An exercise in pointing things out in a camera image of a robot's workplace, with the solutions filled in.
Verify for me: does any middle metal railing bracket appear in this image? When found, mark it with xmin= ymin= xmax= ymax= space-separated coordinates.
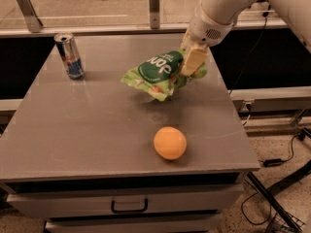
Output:
xmin=149 ymin=0 xmax=160 ymax=29

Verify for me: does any grey drawer cabinet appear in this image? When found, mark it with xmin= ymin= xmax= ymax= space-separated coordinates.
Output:
xmin=0 ymin=34 xmax=259 ymax=233

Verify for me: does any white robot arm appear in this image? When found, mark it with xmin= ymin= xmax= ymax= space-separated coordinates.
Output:
xmin=181 ymin=0 xmax=311 ymax=76

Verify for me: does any left metal railing bracket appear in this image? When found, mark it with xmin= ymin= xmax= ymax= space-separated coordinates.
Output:
xmin=17 ymin=0 xmax=43 ymax=33

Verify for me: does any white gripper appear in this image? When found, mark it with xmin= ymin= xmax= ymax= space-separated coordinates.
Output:
xmin=180 ymin=4 xmax=233 ymax=76

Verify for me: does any black metal stand leg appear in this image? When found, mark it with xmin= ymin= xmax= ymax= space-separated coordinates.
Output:
xmin=247 ymin=160 xmax=311 ymax=226

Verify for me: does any green rice chip bag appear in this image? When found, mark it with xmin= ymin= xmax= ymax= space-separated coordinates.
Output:
xmin=121 ymin=50 xmax=207 ymax=101

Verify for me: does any red bull energy can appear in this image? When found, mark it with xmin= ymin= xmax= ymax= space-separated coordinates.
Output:
xmin=54 ymin=33 xmax=84 ymax=80

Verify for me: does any black power cable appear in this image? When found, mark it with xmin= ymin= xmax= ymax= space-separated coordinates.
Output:
xmin=228 ymin=5 xmax=311 ymax=226

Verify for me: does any metal railing bracket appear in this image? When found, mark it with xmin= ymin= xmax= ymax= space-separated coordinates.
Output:
xmin=149 ymin=0 xmax=160 ymax=29
xmin=17 ymin=0 xmax=43 ymax=33

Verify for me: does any orange fruit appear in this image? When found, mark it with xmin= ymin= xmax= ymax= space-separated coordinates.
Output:
xmin=154 ymin=126 xmax=187 ymax=160

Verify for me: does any black wire basket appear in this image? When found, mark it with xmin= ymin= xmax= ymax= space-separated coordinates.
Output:
xmin=264 ymin=214 xmax=305 ymax=233

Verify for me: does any black drawer handle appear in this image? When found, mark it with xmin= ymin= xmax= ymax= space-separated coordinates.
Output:
xmin=111 ymin=198 xmax=149 ymax=215

